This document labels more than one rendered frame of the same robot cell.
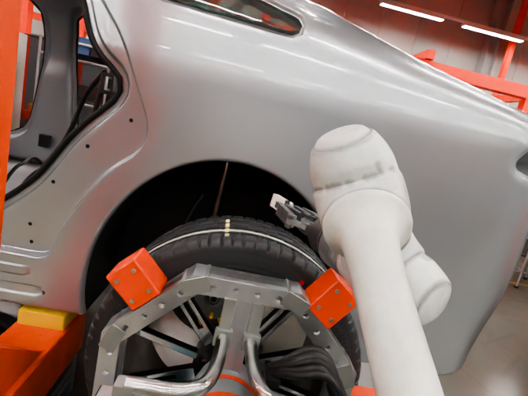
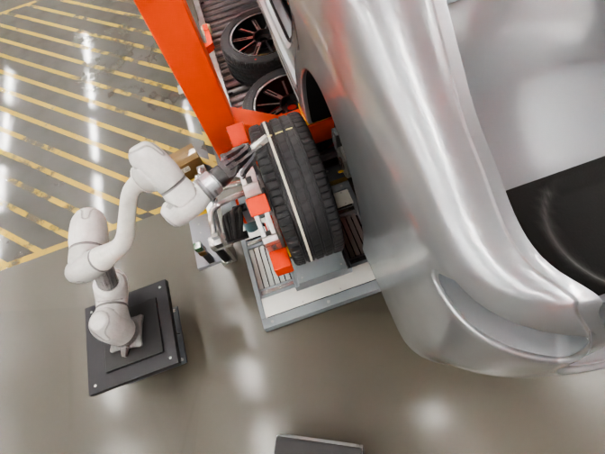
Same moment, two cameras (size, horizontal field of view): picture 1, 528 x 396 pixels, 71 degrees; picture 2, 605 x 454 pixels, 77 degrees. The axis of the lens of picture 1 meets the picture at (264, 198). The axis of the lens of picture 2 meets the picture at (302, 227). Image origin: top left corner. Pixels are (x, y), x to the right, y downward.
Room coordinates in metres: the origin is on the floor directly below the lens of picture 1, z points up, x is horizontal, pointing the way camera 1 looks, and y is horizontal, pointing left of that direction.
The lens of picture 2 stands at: (0.92, -0.96, 2.30)
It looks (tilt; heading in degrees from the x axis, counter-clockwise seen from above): 62 degrees down; 93
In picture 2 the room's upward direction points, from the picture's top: 17 degrees counter-clockwise
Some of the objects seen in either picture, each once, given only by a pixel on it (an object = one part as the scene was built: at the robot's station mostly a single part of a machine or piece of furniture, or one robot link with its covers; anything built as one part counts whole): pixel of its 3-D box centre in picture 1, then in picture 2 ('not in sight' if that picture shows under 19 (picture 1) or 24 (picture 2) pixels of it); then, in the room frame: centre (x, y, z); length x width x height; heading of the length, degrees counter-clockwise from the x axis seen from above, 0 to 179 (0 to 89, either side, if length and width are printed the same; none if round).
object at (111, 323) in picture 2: not in sight; (110, 324); (-0.22, -0.25, 0.48); 0.18 x 0.16 x 0.22; 91
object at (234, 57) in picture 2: not in sight; (265, 46); (0.93, 1.69, 0.39); 0.66 x 0.66 x 0.24
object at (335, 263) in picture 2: not in sight; (310, 239); (0.89, 0.01, 0.32); 0.40 x 0.30 x 0.28; 95
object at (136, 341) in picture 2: not in sight; (124, 336); (-0.22, -0.28, 0.34); 0.22 x 0.18 x 0.06; 87
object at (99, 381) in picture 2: not in sight; (142, 339); (-0.22, -0.26, 0.15); 0.50 x 0.50 x 0.30; 6
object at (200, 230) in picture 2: not in sight; (206, 231); (0.32, 0.17, 0.44); 0.43 x 0.17 x 0.03; 95
